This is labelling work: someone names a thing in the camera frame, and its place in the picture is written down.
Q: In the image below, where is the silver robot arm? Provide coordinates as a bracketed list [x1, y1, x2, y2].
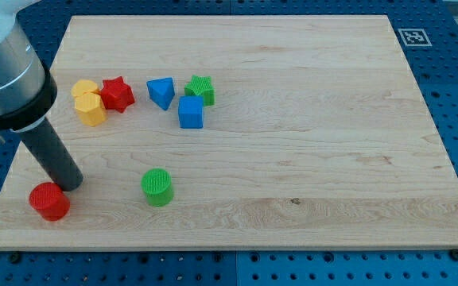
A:
[0, 0, 57, 143]

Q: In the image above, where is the blue triangle block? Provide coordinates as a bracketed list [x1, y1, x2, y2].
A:
[146, 77, 175, 110]

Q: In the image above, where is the red star block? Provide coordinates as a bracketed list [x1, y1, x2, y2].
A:
[100, 76, 135, 113]

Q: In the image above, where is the green cylinder block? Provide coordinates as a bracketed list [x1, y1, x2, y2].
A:
[141, 168, 174, 207]

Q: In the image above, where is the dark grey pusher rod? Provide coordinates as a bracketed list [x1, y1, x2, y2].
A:
[17, 117, 83, 191]

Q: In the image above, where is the yellow hexagon block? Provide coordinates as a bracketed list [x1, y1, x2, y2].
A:
[75, 93, 107, 126]

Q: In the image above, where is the blue cube block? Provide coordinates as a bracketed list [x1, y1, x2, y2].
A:
[178, 95, 204, 129]

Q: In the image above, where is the red cylinder block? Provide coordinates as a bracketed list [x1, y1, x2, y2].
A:
[29, 182, 71, 221]

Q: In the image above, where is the white fiducial marker tag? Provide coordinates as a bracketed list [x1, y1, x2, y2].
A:
[398, 28, 432, 47]

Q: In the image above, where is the green star block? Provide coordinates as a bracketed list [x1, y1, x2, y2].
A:
[184, 75, 215, 106]

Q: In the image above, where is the light wooden board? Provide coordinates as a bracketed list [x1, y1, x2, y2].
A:
[0, 15, 458, 252]

